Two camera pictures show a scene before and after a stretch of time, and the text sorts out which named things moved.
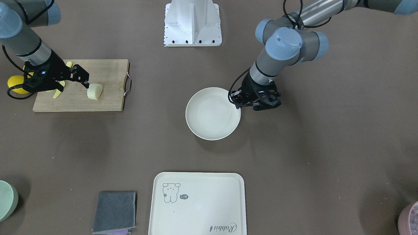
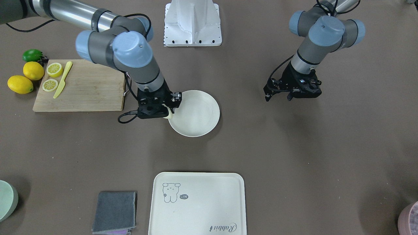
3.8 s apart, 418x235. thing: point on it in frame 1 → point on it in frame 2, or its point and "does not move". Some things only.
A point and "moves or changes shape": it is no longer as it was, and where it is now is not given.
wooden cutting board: (112, 74) does not move
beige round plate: (211, 115) moves or changes shape
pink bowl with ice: (408, 220) does not move
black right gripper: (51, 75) → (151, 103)
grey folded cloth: (115, 211) does not move
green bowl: (8, 200) does not move
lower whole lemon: (17, 80) does not move
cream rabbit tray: (188, 203) does not move
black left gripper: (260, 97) → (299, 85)
